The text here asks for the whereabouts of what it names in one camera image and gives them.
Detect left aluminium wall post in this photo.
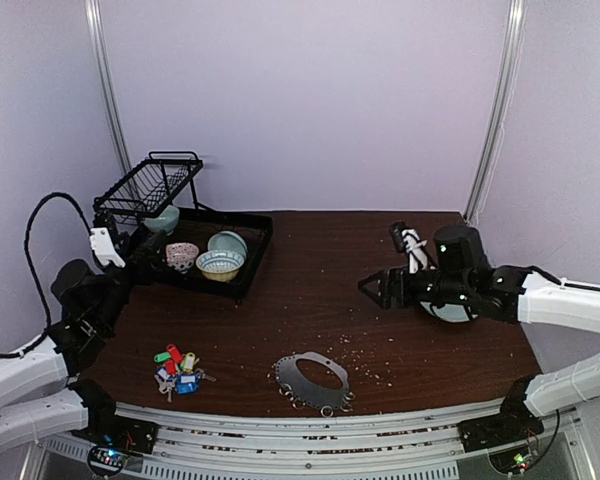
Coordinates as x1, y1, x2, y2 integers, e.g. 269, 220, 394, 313
84, 0, 131, 174

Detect green key tag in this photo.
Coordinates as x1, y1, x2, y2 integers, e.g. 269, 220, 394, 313
153, 352, 171, 364

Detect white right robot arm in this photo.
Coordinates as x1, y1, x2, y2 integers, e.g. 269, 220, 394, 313
358, 222, 600, 451

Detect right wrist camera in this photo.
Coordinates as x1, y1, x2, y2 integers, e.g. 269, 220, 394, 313
389, 221, 432, 274

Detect yellow blue patterned bowl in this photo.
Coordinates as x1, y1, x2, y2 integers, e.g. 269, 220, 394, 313
196, 250, 245, 282

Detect black wire dish rack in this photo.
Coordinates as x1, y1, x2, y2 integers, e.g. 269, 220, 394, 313
93, 151, 273, 301

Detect light blue flower plate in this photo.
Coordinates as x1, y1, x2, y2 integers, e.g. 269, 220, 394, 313
420, 302, 478, 324

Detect right aluminium wall post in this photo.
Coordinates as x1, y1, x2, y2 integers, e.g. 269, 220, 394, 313
463, 0, 526, 226

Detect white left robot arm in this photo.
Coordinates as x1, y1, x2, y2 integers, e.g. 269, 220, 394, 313
0, 228, 165, 456

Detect aluminium wall post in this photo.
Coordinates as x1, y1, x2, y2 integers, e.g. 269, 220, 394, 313
463, 0, 526, 226
84, 0, 131, 174

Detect blue key tag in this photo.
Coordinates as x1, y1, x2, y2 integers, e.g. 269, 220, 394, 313
175, 374, 201, 395

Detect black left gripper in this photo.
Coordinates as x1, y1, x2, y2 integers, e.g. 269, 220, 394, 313
94, 229, 168, 332

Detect celadon green bowl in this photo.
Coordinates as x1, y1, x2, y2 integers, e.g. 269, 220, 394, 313
142, 205, 180, 236

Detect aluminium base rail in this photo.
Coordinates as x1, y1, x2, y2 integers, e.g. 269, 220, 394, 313
29, 399, 591, 480

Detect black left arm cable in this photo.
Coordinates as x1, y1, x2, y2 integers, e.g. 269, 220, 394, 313
23, 192, 92, 346

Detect light blue bowl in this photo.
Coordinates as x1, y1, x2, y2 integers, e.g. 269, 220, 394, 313
207, 230, 249, 259

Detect red patterned bowl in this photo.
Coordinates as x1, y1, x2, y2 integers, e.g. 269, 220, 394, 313
165, 242, 200, 274

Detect silver keys bunch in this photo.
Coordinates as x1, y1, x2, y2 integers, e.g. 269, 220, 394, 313
154, 368, 217, 403

